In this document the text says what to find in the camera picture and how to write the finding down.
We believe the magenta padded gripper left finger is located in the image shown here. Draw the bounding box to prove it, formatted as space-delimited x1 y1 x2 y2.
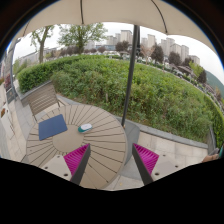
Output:
41 143 92 187

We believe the round wooden slatted table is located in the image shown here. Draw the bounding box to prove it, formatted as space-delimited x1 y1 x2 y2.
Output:
26 104 128 189

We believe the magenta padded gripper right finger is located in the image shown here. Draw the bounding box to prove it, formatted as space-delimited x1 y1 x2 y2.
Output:
131 142 183 186

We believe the wooden slatted chair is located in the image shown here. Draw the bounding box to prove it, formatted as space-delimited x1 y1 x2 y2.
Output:
27 82 65 119

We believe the blue mouse pad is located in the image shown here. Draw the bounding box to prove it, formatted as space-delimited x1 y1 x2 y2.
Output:
38 114 67 141

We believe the dark umbrella pole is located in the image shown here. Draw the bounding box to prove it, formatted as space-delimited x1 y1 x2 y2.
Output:
121 25 140 127

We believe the white and teal computer mouse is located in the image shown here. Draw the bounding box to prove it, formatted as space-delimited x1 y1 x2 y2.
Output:
78 123 93 133

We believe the beige patio umbrella canopy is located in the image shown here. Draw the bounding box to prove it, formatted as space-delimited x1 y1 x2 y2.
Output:
16 0 215 52

